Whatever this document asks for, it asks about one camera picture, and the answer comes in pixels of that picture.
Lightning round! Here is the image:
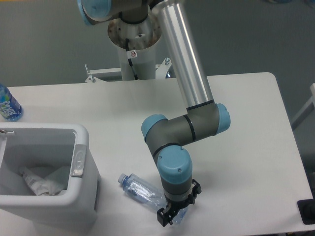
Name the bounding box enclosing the black object at table edge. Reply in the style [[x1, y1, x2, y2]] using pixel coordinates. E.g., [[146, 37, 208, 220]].
[[297, 199, 315, 225]]

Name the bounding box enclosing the white metal base frame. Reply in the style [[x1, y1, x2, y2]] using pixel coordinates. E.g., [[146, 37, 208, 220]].
[[85, 58, 175, 83]]

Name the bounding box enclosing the white paper package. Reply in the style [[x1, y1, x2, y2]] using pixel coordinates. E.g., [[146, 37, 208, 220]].
[[19, 166, 70, 196]]

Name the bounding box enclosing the white frame at right edge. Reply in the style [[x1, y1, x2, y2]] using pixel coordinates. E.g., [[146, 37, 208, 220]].
[[291, 83, 315, 130]]

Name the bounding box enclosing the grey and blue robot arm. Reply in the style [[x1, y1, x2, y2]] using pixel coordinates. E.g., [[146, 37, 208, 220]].
[[77, 0, 231, 226]]

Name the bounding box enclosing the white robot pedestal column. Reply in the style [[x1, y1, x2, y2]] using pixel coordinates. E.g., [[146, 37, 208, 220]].
[[117, 45, 156, 81]]

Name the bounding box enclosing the clear plastic bottle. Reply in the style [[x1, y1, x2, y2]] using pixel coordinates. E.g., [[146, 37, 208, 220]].
[[118, 173, 189, 225]]

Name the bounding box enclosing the white open trash can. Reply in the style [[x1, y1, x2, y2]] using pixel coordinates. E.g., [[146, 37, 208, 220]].
[[0, 122, 101, 231]]

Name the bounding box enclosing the blue labelled water bottle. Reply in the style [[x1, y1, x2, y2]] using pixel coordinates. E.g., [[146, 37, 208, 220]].
[[0, 84, 24, 121]]

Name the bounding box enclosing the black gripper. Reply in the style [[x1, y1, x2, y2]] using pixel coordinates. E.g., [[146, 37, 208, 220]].
[[157, 179, 202, 227]]

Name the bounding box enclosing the black cable on pedestal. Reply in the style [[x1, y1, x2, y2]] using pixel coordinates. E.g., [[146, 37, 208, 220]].
[[125, 38, 139, 80]]

